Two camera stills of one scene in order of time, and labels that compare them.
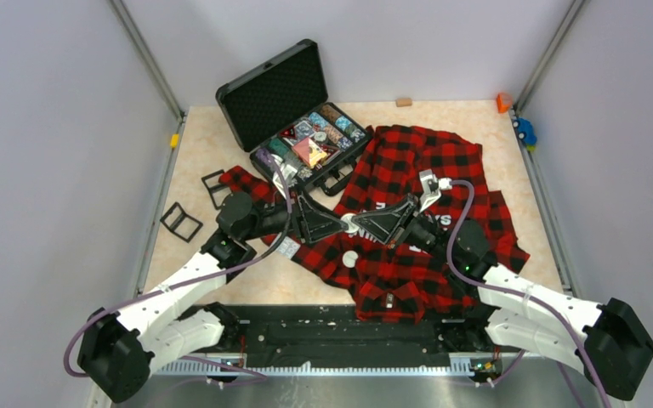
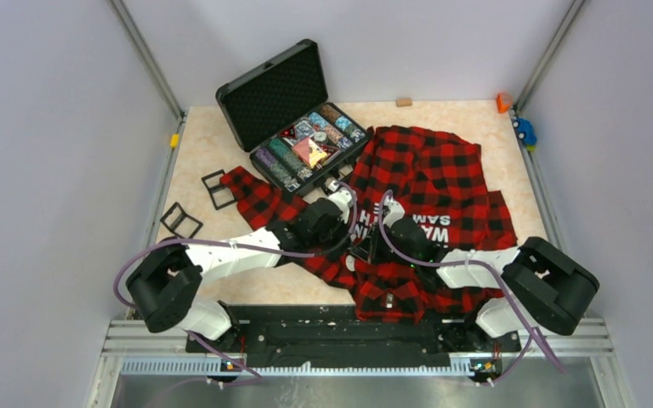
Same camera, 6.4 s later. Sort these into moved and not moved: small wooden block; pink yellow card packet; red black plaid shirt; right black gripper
Moved: right black gripper
Not moved: small wooden block; pink yellow card packet; red black plaid shirt
